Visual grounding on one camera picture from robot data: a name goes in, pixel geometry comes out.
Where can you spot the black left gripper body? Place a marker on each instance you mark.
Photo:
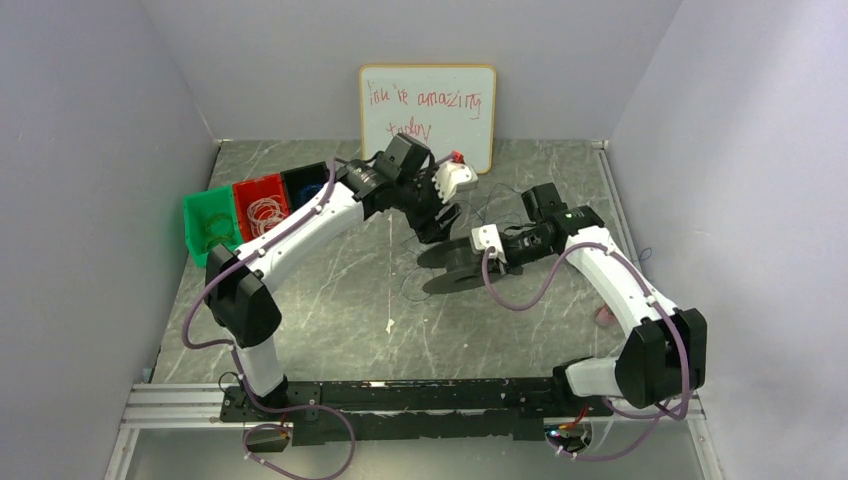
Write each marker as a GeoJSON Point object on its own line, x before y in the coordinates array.
{"type": "Point", "coordinates": [427, 210]}

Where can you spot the black cable spool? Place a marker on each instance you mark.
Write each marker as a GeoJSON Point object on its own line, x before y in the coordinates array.
{"type": "Point", "coordinates": [461, 266]}

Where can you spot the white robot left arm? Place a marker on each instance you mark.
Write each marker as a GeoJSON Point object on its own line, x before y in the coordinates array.
{"type": "Point", "coordinates": [241, 281]}

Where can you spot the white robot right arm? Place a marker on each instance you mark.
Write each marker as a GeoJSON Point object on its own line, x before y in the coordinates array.
{"type": "Point", "coordinates": [665, 350]}

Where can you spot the whiteboard with red writing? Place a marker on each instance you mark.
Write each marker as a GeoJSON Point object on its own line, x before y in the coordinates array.
{"type": "Point", "coordinates": [448, 107]}

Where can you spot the pink small bottle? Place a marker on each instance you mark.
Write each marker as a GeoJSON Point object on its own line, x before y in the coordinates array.
{"type": "Point", "coordinates": [604, 317]}

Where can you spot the black plastic bin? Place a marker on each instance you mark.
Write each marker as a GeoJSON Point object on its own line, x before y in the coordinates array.
{"type": "Point", "coordinates": [301, 184]}

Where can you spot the red plastic bin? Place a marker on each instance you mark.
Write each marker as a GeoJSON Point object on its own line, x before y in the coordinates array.
{"type": "Point", "coordinates": [260, 205]}

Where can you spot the green plastic bin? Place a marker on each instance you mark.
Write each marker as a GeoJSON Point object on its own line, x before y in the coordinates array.
{"type": "Point", "coordinates": [210, 219]}

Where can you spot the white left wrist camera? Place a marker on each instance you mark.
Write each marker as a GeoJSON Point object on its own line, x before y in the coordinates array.
{"type": "Point", "coordinates": [453, 176]}

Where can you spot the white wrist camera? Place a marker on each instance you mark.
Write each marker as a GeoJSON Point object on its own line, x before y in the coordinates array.
{"type": "Point", "coordinates": [453, 176]}
{"type": "Point", "coordinates": [486, 241]}

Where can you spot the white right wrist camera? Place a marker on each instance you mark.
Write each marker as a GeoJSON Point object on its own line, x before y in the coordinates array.
{"type": "Point", "coordinates": [486, 241]}

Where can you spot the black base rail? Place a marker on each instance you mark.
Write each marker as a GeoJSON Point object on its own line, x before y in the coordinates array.
{"type": "Point", "coordinates": [523, 409]}

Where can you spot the aluminium frame rail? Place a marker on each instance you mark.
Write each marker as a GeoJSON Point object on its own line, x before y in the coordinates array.
{"type": "Point", "coordinates": [198, 406]}

